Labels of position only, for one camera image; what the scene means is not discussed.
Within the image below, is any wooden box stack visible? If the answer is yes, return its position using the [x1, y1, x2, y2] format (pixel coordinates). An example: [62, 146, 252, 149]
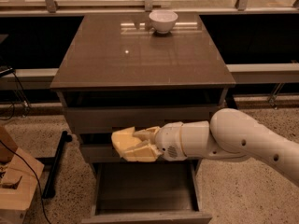
[0, 126, 44, 224]

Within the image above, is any grey drawer cabinet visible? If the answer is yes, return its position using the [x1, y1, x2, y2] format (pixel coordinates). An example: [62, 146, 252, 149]
[50, 12, 236, 224]

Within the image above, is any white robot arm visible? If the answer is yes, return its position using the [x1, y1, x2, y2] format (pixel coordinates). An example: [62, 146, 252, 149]
[112, 108, 299, 184]

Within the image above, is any grey top drawer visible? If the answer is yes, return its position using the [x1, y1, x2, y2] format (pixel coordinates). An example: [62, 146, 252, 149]
[64, 106, 219, 134]

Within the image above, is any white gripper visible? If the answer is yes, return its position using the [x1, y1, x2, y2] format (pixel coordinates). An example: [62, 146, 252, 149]
[122, 121, 219, 162]

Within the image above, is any yellow sponge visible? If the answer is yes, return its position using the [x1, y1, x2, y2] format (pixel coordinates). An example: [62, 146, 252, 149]
[111, 127, 141, 157]

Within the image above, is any grey open bottom drawer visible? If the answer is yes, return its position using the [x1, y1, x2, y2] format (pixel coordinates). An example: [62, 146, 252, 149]
[81, 161, 212, 224]

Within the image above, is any black metal stand leg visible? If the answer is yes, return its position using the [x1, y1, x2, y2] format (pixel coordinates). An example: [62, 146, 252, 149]
[38, 131, 72, 199]

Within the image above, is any black cable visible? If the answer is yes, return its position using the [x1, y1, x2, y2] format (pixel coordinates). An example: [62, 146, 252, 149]
[0, 139, 52, 224]

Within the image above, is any white ceramic bowl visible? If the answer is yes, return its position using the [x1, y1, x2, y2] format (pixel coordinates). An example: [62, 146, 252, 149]
[149, 10, 178, 34]

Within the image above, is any black bar behind cabinet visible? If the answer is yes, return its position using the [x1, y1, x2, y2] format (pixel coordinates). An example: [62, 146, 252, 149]
[225, 94, 237, 109]

